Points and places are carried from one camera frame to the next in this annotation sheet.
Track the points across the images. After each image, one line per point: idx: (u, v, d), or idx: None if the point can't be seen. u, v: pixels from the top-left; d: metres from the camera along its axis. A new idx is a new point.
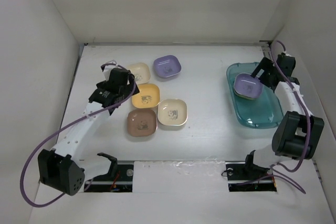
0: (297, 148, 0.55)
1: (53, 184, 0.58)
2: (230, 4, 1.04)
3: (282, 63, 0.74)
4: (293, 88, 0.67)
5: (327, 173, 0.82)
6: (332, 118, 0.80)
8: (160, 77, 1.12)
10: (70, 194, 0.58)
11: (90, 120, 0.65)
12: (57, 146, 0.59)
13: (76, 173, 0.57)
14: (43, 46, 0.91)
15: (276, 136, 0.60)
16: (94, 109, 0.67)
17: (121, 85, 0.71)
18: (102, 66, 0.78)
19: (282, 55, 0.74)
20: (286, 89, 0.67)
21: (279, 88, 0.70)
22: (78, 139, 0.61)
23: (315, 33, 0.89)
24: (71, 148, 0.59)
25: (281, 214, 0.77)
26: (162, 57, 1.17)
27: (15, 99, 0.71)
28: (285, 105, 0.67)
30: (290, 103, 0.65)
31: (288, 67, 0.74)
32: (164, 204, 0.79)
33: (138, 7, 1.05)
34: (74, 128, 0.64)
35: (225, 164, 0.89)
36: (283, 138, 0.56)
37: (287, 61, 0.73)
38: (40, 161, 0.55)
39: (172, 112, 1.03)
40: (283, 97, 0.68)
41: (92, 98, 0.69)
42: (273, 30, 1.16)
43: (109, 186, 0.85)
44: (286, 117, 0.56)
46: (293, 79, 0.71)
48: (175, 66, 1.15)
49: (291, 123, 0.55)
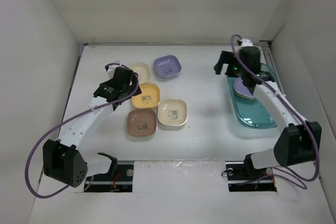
0: (303, 157, 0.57)
1: (56, 176, 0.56)
2: (230, 3, 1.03)
3: (250, 61, 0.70)
4: (275, 92, 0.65)
5: (327, 173, 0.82)
6: (332, 118, 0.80)
8: (160, 77, 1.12)
10: (73, 186, 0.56)
11: (95, 113, 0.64)
12: (62, 137, 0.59)
13: (80, 164, 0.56)
14: (43, 46, 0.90)
15: (277, 149, 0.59)
16: (98, 103, 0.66)
17: (125, 83, 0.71)
18: (106, 66, 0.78)
19: (247, 51, 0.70)
20: (268, 95, 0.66)
21: (260, 93, 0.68)
22: (83, 131, 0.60)
23: (316, 32, 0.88)
24: (76, 138, 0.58)
25: (280, 214, 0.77)
26: (163, 57, 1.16)
27: (15, 102, 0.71)
28: (272, 109, 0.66)
30: (278, 109, 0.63)
31: (256, 62, 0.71)
32: (163, 204, 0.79)
33: (137, 7, 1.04)
34: (79, 120, 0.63)
35: (225, 164, 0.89)
36: (290, 154, 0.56)
37: (254, 56, 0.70)
38: (44, 150, 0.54)
39: (172, 112, 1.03)
40: (268, 103, 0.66)
41: (97, 93, 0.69)
42: (274, 30, 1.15)
43: (109, 186, 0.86)
44: (287, 135, 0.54)
46: (266, 75, 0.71)
48: (175, 66, 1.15)
49: (294, 139, 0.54)
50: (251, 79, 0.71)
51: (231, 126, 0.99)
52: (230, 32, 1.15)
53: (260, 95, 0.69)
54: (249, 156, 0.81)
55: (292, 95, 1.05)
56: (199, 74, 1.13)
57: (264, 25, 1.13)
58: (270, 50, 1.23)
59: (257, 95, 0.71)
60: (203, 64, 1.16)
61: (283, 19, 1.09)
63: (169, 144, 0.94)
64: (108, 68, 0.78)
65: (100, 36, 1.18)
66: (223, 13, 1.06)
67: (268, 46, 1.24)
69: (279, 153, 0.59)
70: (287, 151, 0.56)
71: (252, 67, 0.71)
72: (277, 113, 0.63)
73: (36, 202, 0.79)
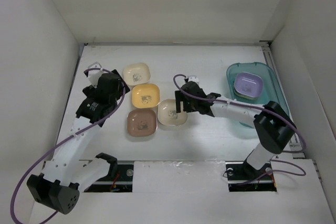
0: (286, 133, 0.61)
1: (46, 205, 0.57)
2: (230, 3, 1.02)
3: (192, 91, 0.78)
4: (227, 103, 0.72)
5: (327, 173, 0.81)
6: (332, 117, 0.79)
8: (232, 86, 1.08)
10: (64, 213, 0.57)
11: (78, 139, 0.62)
12: (45, 170, 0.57)
13: (68, 194, 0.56)
14: (43, 47, 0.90)
15: (265, 143, 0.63)
16: (81, 126, 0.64)
17: (111, 94, 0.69)
18: (85, 72, 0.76)
19: (186, 86, 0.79)
20: (223, 107, 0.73)
21: (219, 110, 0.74)
22: (67, 162, 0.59)
23: (316, 32, 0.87)
24: (60, 172, 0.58)
25: (279, 215, 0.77)
26: (248, 74, 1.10)
27: (14, 103, 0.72)
28: (238, 116, 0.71)
30: (242, 113, 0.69)
31: (198, 91, 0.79)
32: (164, 203, 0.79)
33: (137, 7, 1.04)
34: (62, 148, 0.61)
35: (225, 164, 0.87)
36: (275, 137, 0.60)
37: (193, 87, 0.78)
38: (30, 187, 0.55)
39: (172, 112, 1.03)
40: (229, 112, 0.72)
41: (80, 113, 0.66)
42: (274, 30, 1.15)
43: (109, 186, 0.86)
44: (260, 125, 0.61)
46: (213, 95, 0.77)
48: (255, 89, 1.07)
49: (266, 124, 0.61)
50: (207, 105, 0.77)
51: (232, 126, 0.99)
52: (229, 32, 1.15)
53: (221, 112, 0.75)
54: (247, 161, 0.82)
55: (292, 94, 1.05)
56: (200, 72, 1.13)
57: (264, 25, 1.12)
58: (270, 50, 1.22)
59: (217, 113, 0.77)
60: (203, 64, 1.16)
61: (283, 19, 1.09)
63: (171, 145, 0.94)
64: (88, 74, 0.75)
65: (100, 36, 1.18)
66: (223, 12, 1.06)
67: (268, 46, 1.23)
69: (268, 144, 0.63)
70: (272, 138, 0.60)
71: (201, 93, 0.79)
72: (240, 115, 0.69)
73: (37, 202, 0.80)
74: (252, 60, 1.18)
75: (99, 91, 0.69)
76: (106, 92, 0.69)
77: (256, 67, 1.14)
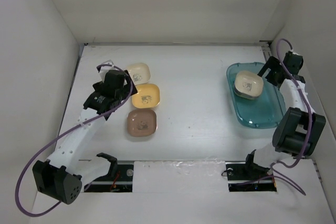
0: (295, 144, 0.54)
1: (50, 194, 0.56)
2: (230, 3, 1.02)
3: (289, 62, 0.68)
4: (297, 86, 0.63)
5: (327, 172, 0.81)
6: (332, 117, 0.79)
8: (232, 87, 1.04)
10: (67, 203, 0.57)
11: (85, 128, 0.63)
12: (51, 157, 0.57)
13: (72, 182, 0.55)
14: (43, 48, 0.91)
15: (277, 130, 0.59)
16: (89, 116, 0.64)
17: (117, 88, 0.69)
18: (98, 67, 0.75)
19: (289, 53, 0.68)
20: (291, 88, 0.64)
21: (284, 87, 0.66)
22: (73, 150, 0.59)
23: (316, 32, 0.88)
24: (65, 159, 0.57)
25: (279, 215, 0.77)
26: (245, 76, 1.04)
27: (15, 103, 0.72)
28: (289, 102, 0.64)
30: (293, 99, 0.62)
31: (295, 65, 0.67)
32: (163, 203, 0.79)
33: (138, 7, 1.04)
34: (68, 137, 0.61)
35: (225, 164, 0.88)
36: (284, 132, 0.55)
37: (294, 59, 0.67)
38: (35, 173, 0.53)
39: (247, 84, 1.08)
40: (286, 94, 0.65)
41: (87, 105, 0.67)
42: (274, 30, 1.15)
43: (109, 186, 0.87)
44: (288, 113, 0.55)
46: (299, 77, 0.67)
48: None
49: (293, 119, 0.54)
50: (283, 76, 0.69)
51: (231, 126, 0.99)
52: (230, 32, 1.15)
53: (283, 89, 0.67)
54: (249, 157, 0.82)
55: None
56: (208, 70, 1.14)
57: (264, 25, 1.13)
58: (270, 50, 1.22)
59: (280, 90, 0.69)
60: (204, 64, 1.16)
61: (283, 19, 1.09)
63: (171, 145, 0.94)
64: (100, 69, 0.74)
65: (100, 36, 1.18)
66: (223, 13, 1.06)
67: (268, 46, 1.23)
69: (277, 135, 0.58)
70: (284, 130, 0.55)
71: (291, 70, 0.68)
72: (290, 102, 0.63)
73: (37, 202, 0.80)
74: (252, 60, 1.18)
75: (105, 85, 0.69)
76: (113, 87, 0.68)
77: (256, 67, 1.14)
